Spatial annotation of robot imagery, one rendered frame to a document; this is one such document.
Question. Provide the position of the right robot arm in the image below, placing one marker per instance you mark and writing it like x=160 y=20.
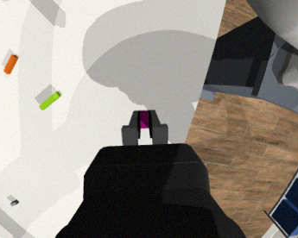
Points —
x=281 y=16

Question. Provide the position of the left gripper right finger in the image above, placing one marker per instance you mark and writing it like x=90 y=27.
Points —
x=158 y=132

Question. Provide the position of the orange rod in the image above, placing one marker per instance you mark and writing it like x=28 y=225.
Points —
x=11 y=63

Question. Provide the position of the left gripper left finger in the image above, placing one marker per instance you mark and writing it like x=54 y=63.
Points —
x=132 y=132

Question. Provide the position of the lime green rod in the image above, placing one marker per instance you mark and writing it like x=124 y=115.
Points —
x=50 y=100

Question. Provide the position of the magenta rod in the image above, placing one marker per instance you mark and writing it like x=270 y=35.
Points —
x=144 y=117

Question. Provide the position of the grey rectangular bar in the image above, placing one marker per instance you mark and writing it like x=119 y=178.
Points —
x=14 y=203

